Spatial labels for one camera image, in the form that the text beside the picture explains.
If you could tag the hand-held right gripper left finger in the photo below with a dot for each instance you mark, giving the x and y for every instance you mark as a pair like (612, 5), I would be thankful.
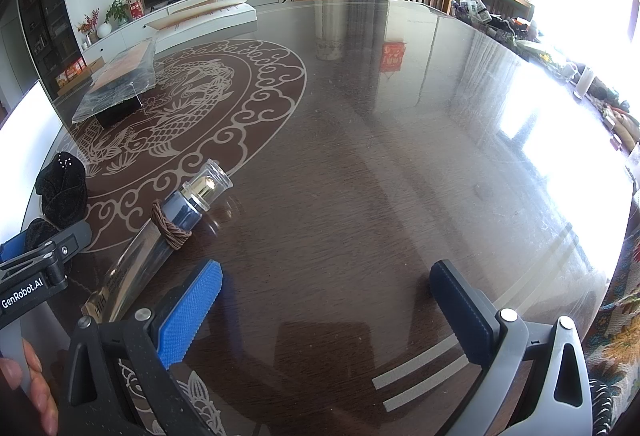
(192, 311)

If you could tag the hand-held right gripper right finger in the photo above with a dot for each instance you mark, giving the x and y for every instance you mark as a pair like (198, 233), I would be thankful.
(462, 311)

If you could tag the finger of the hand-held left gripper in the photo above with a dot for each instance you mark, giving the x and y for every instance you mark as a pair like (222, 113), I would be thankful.
(12, 249)
(75, 236)

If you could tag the black velvet scrunchie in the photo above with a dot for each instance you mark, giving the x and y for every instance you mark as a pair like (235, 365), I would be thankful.
(62, 188)

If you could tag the clear perfume bottle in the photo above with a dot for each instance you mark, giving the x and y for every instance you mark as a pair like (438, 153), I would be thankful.
(180, 216)

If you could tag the person's left hand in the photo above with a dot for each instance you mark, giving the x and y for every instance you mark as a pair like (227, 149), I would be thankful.
(30, 371)

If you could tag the white panel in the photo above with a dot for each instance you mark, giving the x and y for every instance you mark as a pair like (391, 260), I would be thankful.
(25, 156)

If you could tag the black box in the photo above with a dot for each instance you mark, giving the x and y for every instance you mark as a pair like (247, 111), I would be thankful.
(117, 113)

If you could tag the floral patterned cloth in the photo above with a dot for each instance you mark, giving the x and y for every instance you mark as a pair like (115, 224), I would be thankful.
(615, 326)

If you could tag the red boxes in carton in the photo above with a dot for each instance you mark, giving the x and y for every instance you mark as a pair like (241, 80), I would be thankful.
(75, 73)

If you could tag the plastic-wrapped orange package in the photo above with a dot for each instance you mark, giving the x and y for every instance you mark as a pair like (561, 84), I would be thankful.
(120, 73)

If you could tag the white television cabinet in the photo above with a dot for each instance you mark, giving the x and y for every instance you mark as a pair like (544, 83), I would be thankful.
(125, 38)

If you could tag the round white vase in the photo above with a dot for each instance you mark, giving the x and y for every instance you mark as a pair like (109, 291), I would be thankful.
(103, 30)

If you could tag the dark glass display cabinet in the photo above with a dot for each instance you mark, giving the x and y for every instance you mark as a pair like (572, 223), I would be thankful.
(50, 26)

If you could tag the red flowers in vase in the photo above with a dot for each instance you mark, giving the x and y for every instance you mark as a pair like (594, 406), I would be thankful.
(87, 23)

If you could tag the green leafy potted plant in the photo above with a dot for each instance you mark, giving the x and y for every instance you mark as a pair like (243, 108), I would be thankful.
(119, 11)

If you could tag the red gift box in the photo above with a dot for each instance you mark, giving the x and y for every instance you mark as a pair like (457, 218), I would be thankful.
(135, 9)

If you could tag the flat white cardboard box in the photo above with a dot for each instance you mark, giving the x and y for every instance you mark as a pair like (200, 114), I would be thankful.
(210, 16)

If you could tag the white cup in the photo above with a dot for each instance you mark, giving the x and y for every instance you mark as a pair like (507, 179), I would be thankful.
(585, 83)

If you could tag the pile of assorted clutter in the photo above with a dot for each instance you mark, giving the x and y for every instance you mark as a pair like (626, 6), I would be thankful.
(500, 23)

